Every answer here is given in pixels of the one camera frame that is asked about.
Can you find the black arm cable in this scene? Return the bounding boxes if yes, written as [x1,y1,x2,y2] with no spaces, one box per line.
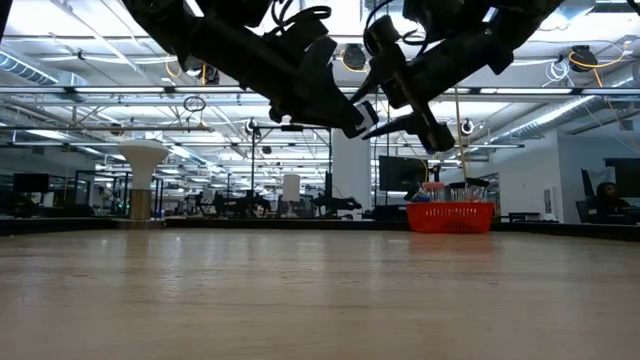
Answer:
[268,0,334,37]
[361,0,429,57]

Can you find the black robot station frame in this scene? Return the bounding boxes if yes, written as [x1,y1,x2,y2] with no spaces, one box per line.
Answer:
[248,119,334,221]

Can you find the yellow cable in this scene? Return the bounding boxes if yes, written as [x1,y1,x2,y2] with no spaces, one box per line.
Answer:
[452,87,471,185]

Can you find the long fluorescent light strip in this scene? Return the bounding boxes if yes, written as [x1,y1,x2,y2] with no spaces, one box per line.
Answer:
[0,85,640,97]

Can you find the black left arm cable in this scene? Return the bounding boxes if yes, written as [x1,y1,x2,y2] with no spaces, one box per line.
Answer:
[268,0,334,37]

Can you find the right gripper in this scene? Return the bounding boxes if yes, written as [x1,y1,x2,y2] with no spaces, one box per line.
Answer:
[348,14,516,154]

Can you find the black aluminium table frame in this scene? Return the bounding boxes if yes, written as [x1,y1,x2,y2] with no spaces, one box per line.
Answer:
[0,215,640,242]

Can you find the pink sand hourglass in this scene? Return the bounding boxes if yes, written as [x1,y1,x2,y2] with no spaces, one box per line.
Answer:
[422,181,447,204]

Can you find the black coiled cable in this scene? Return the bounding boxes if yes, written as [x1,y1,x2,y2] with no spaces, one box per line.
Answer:
[182,95,207,114]

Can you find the white building column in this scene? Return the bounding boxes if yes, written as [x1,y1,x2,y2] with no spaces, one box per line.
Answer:
[331,127,373,214]

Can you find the black computer monitor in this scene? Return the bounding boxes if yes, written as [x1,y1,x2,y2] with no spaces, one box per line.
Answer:
[378,155,429,194]

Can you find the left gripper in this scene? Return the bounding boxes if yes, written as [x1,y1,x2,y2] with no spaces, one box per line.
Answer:
[267,35,369,140]

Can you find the white ball on stand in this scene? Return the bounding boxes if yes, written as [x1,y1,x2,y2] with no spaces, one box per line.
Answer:
[114,138,171,232]

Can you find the small red plastic basket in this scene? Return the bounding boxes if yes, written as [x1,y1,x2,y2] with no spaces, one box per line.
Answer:
[405,201,496,235]

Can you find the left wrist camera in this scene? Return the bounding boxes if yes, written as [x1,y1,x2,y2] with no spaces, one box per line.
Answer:
[277,17,331,54]

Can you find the dark wall screen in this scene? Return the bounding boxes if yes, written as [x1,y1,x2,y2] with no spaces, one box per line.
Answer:
[603,158,640,200]

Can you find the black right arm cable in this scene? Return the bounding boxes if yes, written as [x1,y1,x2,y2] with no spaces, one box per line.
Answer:
[361,0,429,57]

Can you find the small black monitor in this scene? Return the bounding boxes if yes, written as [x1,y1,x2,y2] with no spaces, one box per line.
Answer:
[12,173,50,195]

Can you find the person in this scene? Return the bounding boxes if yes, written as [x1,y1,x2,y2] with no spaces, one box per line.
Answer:
[589,181,631,224]

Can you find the white sand hourglass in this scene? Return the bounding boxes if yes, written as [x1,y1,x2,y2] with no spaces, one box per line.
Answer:
[463,176,492,204]

